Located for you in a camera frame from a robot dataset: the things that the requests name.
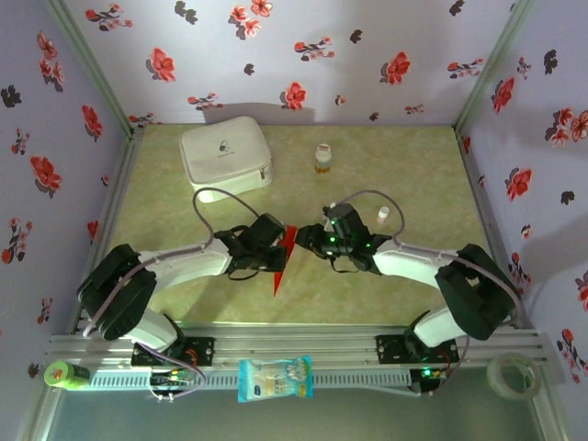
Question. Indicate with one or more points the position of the small controller circuit board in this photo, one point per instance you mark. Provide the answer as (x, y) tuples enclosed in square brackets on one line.
[(427, 373), (172, 379)]

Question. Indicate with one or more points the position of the green tape roll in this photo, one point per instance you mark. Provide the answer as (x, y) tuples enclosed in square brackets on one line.
[(64, 376)]

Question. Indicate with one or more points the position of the small white-capped bottle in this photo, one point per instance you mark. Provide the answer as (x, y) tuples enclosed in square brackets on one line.
[(383, 214)]

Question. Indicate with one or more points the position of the blue wet wipes packet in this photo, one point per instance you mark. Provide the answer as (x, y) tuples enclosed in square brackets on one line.
[(275, 379)]

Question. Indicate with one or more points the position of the amber liquid bottle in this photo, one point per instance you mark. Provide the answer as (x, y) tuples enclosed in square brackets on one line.
[(322, 161)]

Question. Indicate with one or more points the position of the aluminium frame post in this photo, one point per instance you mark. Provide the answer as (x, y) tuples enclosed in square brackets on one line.
[(551, 420), (490, 69), (95, 69), (41, 415)]

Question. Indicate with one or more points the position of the aluminium side rail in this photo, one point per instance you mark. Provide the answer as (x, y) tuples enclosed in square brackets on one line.
[(102, 229), (490, 229)]

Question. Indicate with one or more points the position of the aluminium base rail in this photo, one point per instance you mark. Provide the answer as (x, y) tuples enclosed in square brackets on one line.
[(298, 344)]

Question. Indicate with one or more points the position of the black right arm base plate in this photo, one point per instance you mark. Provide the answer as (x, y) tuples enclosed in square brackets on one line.
[(390, 349)]

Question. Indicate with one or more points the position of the clear tape roll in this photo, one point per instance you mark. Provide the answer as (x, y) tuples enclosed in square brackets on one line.
[(498, 386)]

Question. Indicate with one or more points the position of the white zip pouch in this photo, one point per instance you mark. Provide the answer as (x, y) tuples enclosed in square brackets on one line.
[(225, 158)]

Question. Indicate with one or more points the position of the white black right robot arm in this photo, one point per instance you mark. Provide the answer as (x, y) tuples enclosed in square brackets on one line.
[(409, 264)]

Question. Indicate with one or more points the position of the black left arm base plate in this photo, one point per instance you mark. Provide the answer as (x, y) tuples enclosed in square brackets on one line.
[(204, 351)]

